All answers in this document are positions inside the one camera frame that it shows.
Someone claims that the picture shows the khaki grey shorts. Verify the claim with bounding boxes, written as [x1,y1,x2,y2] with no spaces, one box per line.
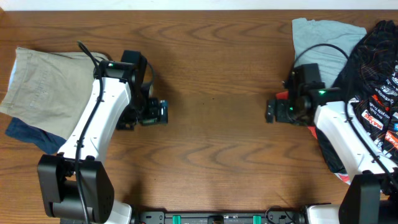
[1,47,94,139]

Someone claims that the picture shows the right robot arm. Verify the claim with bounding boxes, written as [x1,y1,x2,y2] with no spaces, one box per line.
[266,88,397,223]

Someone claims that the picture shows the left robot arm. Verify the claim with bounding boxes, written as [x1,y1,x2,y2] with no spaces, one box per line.
[37,60,168,223]

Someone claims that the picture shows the red orange cloth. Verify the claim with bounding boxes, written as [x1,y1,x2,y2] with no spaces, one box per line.
[275,91,289,100]

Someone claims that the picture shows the light blue shirt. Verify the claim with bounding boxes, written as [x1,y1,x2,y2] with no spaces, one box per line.
[292,18,367,88]

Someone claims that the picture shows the black printed garment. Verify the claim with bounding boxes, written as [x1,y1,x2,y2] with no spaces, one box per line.
[333,21,397,162]

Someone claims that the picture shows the white printed garment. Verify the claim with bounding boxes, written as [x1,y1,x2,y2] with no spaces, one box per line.
[335,173,351,185]

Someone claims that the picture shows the folded navy blue garment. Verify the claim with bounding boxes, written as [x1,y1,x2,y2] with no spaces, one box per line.
[5,118,66,154]

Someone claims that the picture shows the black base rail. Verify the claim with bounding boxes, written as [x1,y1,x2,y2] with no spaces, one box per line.
[130,209,307,224]

